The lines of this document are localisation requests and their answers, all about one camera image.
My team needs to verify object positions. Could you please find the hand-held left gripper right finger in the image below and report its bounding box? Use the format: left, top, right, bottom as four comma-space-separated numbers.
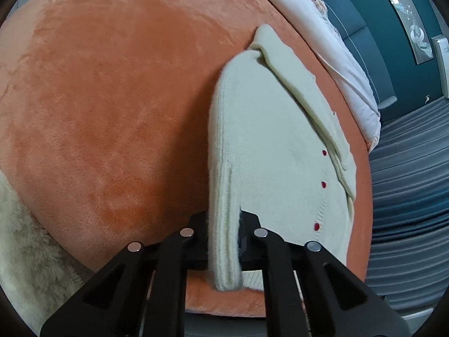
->
239, 211, 412, 337

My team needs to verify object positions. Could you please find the white fluffy blanket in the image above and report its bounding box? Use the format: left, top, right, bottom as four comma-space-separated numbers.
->
0, 170, 95, 334

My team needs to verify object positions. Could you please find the cream knit cardigan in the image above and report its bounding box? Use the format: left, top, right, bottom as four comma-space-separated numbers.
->
207, 24, 356, 292

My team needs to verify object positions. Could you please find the teal padded headboard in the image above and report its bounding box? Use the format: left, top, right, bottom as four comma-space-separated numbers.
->
282, 0, 398, 111

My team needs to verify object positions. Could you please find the orange plush blanket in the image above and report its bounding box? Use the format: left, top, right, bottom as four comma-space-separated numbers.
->
0, 0, 373, 320

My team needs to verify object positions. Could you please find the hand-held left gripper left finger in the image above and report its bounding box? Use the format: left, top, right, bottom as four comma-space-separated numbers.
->
40, 211, 211, 337

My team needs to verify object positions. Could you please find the silver patterned wall panel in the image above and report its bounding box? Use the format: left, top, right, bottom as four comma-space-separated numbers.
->
372, 0, 436, 65

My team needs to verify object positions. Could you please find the pink frilled pillow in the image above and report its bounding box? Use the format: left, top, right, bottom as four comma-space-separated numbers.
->
304, 0, 342, 37

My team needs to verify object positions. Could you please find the white wall switch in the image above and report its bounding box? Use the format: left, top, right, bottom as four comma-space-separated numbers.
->
431, 34, 449, 99

